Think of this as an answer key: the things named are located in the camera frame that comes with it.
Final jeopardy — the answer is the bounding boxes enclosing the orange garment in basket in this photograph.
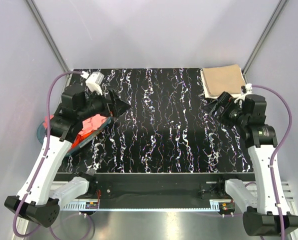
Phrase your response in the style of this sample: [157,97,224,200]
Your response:
[70,134,85,150]

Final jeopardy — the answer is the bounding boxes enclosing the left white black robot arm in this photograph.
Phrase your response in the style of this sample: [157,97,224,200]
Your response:
[4,71,131,228]

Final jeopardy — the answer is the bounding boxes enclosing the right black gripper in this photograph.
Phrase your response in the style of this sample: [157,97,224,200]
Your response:
[201,91,249,129]

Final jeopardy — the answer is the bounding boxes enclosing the purple cable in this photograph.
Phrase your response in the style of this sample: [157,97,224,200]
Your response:
[12,71,96,240]
[196,84,294,237]

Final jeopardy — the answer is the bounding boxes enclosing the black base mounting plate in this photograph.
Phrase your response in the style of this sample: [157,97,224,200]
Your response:
[95,173,245,204]

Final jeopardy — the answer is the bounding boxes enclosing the left aluminium frame post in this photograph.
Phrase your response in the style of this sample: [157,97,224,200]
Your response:
[24,0,70,72]

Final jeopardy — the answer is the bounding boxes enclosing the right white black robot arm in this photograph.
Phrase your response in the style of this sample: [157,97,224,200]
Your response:
[209,83,298,240]

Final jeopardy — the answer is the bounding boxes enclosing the teal plastic laundry basket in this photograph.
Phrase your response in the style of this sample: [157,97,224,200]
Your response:
[36,116,115,157]

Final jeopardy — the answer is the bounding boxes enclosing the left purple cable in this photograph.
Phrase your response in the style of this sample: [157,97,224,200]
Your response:
[12,71,96,240]

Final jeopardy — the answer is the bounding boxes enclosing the light pink shirt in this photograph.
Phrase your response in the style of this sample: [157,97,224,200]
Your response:
[79,114,107,138]

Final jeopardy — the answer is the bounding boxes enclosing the aluminium frame post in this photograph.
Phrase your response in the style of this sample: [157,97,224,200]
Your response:
[24,0,70,72]
[242,0,289,77]

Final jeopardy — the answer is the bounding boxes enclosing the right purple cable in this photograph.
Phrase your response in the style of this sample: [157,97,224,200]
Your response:
[196,84,294,237]

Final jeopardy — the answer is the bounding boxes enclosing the slotted cable duct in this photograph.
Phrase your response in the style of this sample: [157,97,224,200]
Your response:
[61,200,220,212]

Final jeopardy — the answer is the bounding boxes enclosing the tan t shirt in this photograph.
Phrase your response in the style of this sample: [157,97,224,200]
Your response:
[201,63,245,99]

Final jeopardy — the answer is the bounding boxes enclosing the right aluminium frame post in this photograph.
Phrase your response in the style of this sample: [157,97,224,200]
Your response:
[242,0,289,77]

